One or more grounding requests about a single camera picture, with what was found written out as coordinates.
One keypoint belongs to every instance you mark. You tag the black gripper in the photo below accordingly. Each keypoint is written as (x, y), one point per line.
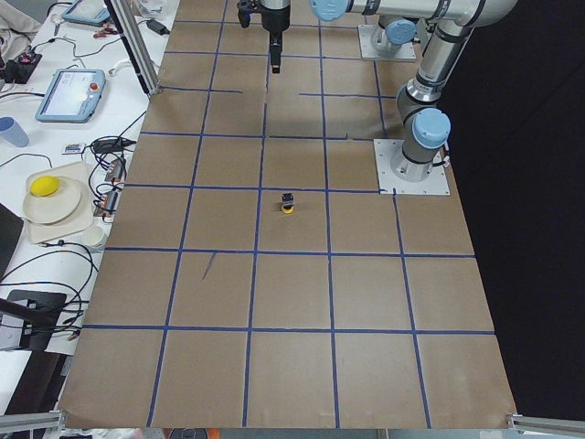
(275, 20)

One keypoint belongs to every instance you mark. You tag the yellow push button switch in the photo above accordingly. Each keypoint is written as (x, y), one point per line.
(287, 203)

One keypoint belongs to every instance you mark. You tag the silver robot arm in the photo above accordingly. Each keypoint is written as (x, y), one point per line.
(392, 33)
(426, 128)

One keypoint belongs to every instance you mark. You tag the black monitor stand base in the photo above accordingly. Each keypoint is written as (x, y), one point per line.
(29, 319)

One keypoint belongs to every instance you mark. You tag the black power adapter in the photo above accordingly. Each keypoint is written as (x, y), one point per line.
(157, 27)

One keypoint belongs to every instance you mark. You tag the far blue teach pendant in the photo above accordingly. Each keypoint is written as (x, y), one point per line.
(87, 12)

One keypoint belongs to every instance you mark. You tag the blue teach pendant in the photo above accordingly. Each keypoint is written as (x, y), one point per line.
(87, 12)
(72, 96)

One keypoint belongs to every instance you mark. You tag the near blue teach pendant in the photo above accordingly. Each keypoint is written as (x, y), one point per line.
(72, 96)

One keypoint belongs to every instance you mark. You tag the small colourful card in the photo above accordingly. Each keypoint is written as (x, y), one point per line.
(74, 149)

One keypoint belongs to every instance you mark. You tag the brown paper table cover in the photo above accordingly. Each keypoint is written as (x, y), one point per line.
(212, 308)

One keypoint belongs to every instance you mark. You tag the square beige tray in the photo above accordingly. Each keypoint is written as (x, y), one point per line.
(80, 219)

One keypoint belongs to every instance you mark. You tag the white paper cup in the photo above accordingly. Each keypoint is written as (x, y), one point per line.
(94, 238)

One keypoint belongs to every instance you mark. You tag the yellow lemon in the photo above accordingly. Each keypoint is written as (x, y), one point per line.
(44, 186)

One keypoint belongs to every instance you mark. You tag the round beige plate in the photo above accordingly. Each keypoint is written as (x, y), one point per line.
(46, 210)

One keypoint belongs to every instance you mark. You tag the light blue cup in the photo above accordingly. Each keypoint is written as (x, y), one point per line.
(12, 132)

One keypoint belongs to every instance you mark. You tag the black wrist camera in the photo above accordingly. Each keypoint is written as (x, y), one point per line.
(246, 8)

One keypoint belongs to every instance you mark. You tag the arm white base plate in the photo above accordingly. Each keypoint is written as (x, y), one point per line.
(404, 54)
(398, 176)

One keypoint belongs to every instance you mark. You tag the aluminium frame post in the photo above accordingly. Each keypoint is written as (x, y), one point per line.
(132, 39)

